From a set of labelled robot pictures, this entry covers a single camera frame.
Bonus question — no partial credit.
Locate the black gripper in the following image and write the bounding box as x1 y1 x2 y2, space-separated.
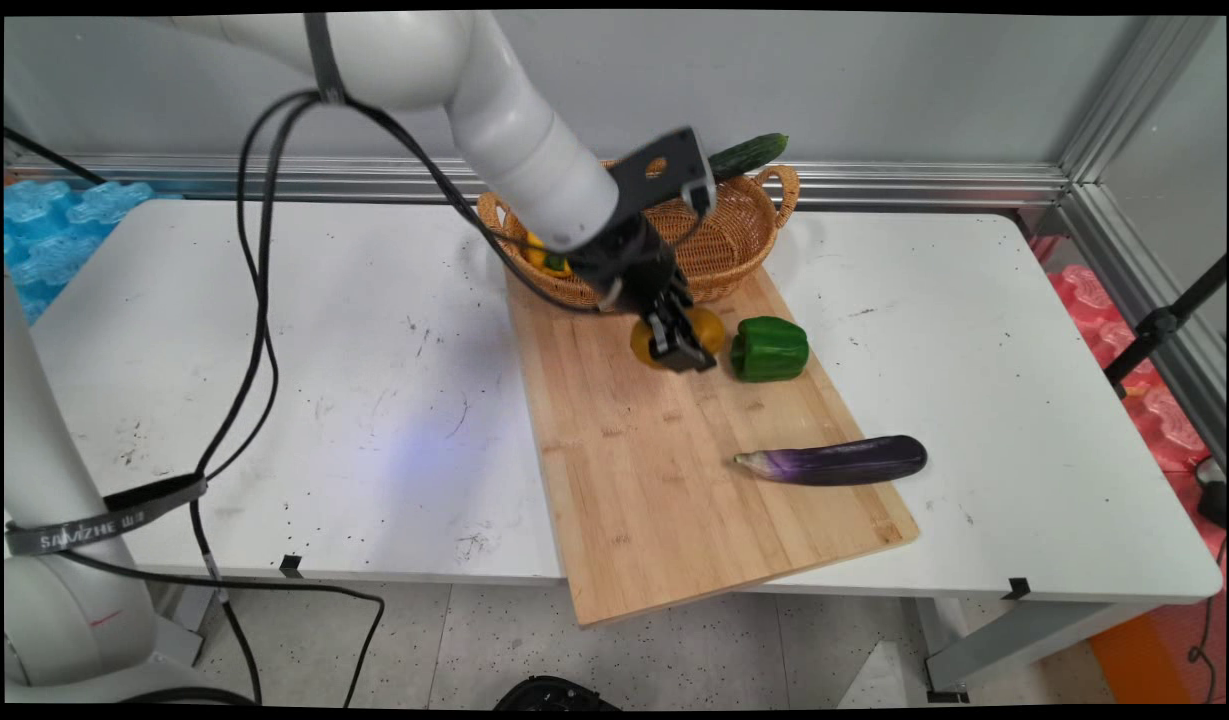
570 213 721 375

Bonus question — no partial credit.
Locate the brown potato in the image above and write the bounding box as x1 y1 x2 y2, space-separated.
629 305 727 371

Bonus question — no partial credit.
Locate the green bell pepper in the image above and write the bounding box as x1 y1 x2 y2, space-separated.
729 316 812 384

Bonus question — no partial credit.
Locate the woven wicker basket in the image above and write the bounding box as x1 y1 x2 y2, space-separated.
476 158 802 312

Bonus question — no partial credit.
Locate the yellow bell pepper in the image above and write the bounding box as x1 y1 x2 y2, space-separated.
521 231 574 279

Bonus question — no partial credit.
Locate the dark green cucumber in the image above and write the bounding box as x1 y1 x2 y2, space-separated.
706 133 791 184

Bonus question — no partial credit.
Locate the purple eggplant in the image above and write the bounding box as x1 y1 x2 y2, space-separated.
732 434 930 489

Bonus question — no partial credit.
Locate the wooden cutting board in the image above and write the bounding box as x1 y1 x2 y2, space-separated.
501 262 922 629

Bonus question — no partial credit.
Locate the black round floor object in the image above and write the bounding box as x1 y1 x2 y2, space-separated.
493 675 622 712

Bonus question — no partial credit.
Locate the grey table leg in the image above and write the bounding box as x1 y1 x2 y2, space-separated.
922 597 1167 704

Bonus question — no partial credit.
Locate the black tripod stand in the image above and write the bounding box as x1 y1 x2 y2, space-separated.
1103 254 1228 398

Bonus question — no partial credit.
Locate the pink foam mat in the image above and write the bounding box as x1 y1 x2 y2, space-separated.
1032 234 1227 563

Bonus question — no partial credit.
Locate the small black device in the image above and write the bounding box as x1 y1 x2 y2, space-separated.
1194 457 1228 530

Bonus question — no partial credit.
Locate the orange floor panel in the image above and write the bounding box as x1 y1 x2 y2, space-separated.
1087 608 1227 705

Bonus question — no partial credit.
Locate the blue foam mat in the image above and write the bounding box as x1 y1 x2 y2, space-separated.
4 179 182 328

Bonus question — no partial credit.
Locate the black camera cable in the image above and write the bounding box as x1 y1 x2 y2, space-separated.
342 94 715 256

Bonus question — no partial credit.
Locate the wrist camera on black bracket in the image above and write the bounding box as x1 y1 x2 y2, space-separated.
608 127 718 219

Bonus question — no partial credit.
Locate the horizontal aluminium frame rail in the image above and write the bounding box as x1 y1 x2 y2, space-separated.
4 152 1075 212

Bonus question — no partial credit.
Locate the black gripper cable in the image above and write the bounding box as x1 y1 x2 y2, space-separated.
342 94 617 315

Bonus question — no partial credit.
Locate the long black cable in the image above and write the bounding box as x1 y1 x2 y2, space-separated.
188 90 325 706

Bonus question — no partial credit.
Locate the plain black arm strap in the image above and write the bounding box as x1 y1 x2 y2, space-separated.
302 12 349 106

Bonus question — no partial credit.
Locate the slanted aluminium frame rail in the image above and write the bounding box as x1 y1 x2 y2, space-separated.
1058 183 1228 469

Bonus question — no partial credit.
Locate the upright aluminium frame post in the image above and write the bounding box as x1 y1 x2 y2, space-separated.
1058 15 1222 187

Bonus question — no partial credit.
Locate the grey table leg bracket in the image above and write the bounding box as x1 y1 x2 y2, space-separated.
149 574 225 669

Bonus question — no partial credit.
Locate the black printed velcro strap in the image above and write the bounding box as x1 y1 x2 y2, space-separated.
5 474 209 558

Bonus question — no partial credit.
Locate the thin black floor cable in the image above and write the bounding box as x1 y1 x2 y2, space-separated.
1185 535 1228 703

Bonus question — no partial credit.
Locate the thin black background cable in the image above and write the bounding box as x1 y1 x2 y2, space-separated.
4 127 108 188

